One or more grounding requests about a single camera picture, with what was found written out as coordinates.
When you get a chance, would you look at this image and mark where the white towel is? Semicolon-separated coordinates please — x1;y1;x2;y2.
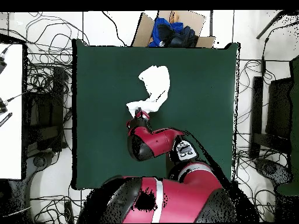
126;65;171;118

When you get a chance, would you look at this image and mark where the dark green table cloth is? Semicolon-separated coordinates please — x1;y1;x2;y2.
71;38;241;191

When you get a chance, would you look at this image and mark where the brown cardboard box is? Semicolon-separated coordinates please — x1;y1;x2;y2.
130;10;216;48

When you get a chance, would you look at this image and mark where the dark navy garment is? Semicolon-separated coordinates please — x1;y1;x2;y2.
157;23;199;48

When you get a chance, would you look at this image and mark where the blue garment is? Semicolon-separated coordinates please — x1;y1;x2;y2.
148;17;185;48

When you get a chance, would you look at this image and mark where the black power strip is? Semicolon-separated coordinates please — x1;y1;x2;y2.
64;200;74;223

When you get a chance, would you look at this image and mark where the white desk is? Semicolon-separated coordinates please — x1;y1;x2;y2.
0;43;24;180

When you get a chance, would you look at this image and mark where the black labelled bar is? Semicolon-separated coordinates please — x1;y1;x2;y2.
0;112;13;128

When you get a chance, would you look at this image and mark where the black device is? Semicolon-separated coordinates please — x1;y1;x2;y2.
0;47;9;74
0;92;29;115

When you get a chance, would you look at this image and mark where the black rod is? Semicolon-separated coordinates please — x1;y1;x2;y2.
255;10;290;40

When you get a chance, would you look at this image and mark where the black cable tangle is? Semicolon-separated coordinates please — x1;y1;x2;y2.
235;59;289;164
30;186;93;223
0;11;91;94

